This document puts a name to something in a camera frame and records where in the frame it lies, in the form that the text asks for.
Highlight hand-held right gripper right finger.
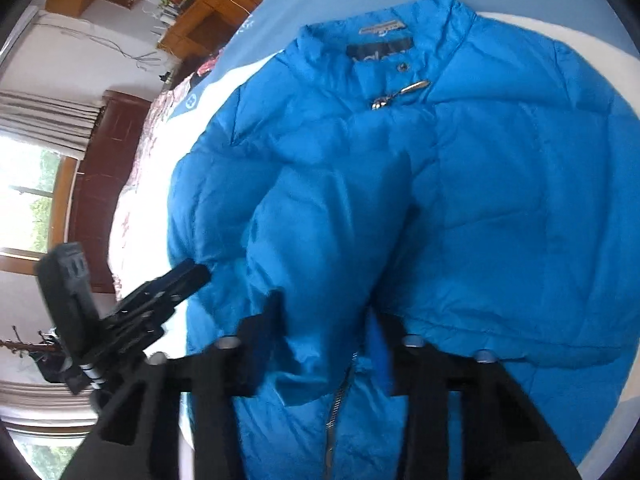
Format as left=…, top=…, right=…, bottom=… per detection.
left=384, top=319, right=584, bottom=480

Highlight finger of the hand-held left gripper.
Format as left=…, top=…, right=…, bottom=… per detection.
left=101, top=310, right=169, bottom=361
left=116, top=259, right=211, bottom=317

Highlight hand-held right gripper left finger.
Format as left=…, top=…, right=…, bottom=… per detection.
left=60, top=293, right=291, bottom=480

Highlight blue down jacket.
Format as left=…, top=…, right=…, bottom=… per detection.
left=166, top=0, right=640, bottom=480

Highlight coat rack with bags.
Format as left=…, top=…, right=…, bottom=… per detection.
left=0, top=325, right=72, bottom=387

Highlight window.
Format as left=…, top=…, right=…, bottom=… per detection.
left=0, top=130, right=67, bottom=257

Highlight dark wooden headboard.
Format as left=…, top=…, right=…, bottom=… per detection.
left=67, top=89, right=154, bottom=295

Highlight pink floral quilt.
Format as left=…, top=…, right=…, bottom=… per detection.
left=107, top=45, right=227, bottom=292

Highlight striped grey curtain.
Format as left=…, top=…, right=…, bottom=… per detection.
left=0, top=89, right=109, bottom=162

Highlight blue and white bed cover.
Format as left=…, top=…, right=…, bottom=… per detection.
left=107, top=0, right=640, bottom=467

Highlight wooden desk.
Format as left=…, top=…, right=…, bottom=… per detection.
left=157, top=0, right=242, bottom=59

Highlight clutter on desk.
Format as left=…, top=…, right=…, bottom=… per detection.
left=150, top=0, right=208, bottom=36

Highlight loose cables on wall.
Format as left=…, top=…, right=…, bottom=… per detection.
left=35, top=12, right=167, bottom=70

